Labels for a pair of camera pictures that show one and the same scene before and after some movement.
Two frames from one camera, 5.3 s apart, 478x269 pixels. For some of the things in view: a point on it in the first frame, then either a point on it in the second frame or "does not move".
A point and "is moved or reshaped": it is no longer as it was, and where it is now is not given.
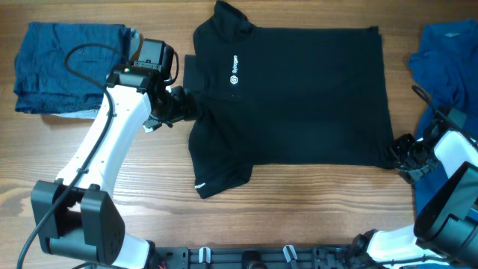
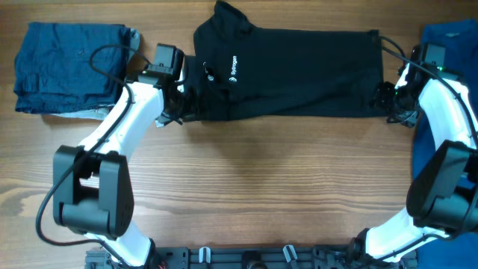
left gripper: x=185 y=107 does not move
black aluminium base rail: x=258 y=257 does not move
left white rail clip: x=208 y=254 does not move
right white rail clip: x=287 y=254 does not move
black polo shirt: x=283 y=97 is moved or reshaped
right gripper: x=408 y=174 to x=379 y=99
